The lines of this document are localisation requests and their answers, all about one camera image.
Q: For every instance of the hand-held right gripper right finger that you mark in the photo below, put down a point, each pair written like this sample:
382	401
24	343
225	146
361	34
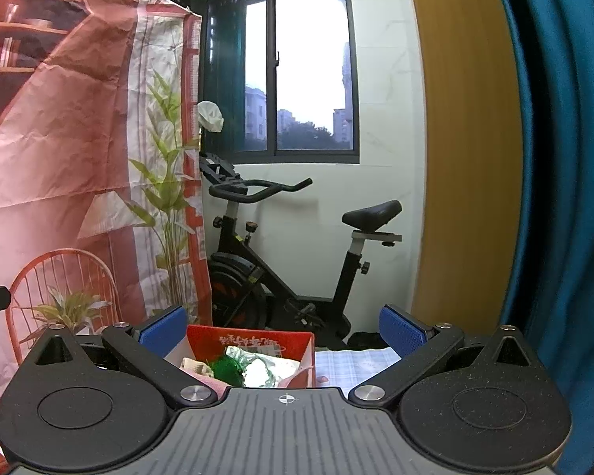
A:
401	331

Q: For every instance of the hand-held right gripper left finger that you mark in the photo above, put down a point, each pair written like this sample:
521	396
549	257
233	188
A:
166	330

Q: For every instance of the red strawberry cardboard box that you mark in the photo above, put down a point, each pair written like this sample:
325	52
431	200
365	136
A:
208	339

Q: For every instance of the pink knitted towel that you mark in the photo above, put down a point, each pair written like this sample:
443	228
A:
213	385

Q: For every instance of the green tasselled sachet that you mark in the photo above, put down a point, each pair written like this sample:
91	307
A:
227	368

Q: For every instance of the white plastic packet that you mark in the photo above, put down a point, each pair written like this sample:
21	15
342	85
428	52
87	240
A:
267	368

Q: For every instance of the dark cloth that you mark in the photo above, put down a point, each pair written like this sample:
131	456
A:
366	340

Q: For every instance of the black exercise bike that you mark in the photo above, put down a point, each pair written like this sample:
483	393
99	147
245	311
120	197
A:
237	287

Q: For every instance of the wooden door panel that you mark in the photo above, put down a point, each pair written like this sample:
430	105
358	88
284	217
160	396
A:
465	133

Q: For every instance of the white cap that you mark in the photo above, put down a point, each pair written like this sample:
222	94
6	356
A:
210	116

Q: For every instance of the blue curtain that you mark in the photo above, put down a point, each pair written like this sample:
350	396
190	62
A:
564	158

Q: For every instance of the dark framed window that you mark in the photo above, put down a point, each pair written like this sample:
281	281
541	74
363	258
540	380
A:
302	59

